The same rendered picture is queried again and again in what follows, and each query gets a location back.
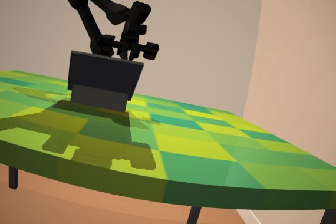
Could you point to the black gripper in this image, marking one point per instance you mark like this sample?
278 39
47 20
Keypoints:
129 44

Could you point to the grey switch panel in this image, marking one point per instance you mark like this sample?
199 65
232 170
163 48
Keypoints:
102 81

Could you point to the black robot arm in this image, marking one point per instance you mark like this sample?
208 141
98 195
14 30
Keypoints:
116 14

